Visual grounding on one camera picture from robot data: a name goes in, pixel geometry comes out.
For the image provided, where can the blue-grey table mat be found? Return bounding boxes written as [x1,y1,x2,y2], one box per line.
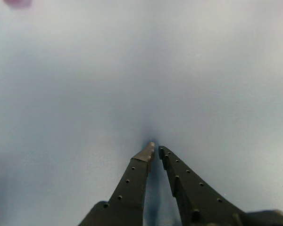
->
[0,0,283,226]

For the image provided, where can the red cube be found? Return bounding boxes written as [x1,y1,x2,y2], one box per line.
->
[3,0,33,9]

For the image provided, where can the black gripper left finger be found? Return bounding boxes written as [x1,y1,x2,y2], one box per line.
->
[79,142,156,226]

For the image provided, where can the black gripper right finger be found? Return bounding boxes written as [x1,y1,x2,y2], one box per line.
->
[158,145,246,226]

